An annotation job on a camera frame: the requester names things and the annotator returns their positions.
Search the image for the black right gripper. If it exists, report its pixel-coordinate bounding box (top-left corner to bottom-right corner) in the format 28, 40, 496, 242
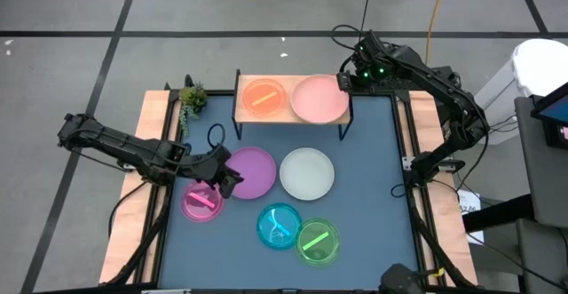
335, 30, 398, 93

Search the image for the green transparent plate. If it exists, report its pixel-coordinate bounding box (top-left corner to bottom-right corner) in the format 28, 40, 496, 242
295, 217, 342, 267

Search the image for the white opaque plate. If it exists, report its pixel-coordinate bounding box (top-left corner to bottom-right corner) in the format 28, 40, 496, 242
279, 147, 335, 202

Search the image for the black tablet screen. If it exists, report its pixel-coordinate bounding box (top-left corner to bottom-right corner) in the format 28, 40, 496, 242
530, 82, 568, 151

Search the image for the blue transparent plate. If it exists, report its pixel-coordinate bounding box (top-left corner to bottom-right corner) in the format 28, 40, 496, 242
256, 202, 304, 250

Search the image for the purple opaque plate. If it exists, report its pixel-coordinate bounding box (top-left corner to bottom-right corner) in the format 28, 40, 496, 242
225, 147, 278, 201

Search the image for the grey desk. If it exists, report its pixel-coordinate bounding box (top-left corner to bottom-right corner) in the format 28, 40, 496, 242
514, 96, 568, 294

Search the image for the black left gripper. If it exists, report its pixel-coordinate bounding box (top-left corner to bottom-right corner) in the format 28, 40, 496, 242
185, 145, 245, 200

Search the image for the black rounded object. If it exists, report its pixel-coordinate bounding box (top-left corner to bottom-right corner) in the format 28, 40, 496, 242
378, 262, 430, 294

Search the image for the black hanging cable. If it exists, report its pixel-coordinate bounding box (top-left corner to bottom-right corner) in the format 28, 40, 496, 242
359, 0, 374, 33

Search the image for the orange transparent plate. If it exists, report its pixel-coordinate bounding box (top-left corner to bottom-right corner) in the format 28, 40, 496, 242
241, 78, 288, 118

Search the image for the wooden table side board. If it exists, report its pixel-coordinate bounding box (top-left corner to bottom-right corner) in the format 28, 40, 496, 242
397, 90, 479, 286
98, 90, 184, 285

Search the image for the small green potted plant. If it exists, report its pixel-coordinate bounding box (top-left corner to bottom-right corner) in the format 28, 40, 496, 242
177, 80, 209, 138

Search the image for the yellow hanging cable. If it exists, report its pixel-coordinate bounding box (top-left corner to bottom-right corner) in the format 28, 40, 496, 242
424, 0, 449, 67

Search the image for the pale pink opaque plate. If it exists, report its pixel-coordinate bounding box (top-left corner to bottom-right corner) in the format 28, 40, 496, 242
290, 74, 351, 125

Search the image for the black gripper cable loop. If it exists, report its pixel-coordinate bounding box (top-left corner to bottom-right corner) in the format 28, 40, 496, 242
207, 123, 226, 153
331, 23, 372, 74

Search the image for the wooden shelf with black frame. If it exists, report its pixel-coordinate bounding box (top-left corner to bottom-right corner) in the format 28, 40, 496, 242
232, 68, 355, 142

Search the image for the white paper sheet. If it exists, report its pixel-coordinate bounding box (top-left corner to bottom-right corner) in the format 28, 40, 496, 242
456, 188, 485, 245

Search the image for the black table frame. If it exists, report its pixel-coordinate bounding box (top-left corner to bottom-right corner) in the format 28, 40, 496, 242
98, 87, 479, 294

